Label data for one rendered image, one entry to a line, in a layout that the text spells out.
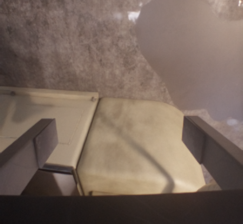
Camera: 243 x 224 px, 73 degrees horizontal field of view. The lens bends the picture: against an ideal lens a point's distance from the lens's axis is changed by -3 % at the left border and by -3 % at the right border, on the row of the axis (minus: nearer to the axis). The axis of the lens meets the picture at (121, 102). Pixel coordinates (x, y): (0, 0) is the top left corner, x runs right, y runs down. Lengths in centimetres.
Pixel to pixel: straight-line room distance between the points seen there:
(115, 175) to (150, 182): 17
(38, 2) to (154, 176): 110
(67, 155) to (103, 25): 74
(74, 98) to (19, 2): 67
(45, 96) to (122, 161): 79
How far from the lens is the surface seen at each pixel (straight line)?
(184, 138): 17
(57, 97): 134
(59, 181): 100
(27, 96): 145
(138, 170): 88
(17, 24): 126
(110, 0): 101
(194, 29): 106
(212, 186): 67
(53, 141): 17
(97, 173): 88
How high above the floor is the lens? 99
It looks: 51 degrees down
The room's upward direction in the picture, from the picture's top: 170 degrees counter-clockwise
